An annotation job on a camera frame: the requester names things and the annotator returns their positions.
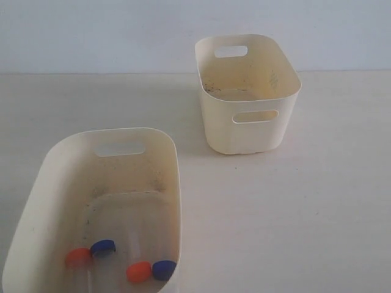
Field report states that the orange-capped clear tube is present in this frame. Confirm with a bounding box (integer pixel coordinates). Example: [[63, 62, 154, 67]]
[[65, 247, 92, 269], [126, 231, 153, 283]]

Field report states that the blue-capped clear tube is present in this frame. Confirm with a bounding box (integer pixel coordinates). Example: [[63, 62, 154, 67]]
[[90, 239, 117, 258], [152, 259, 177, 281]]

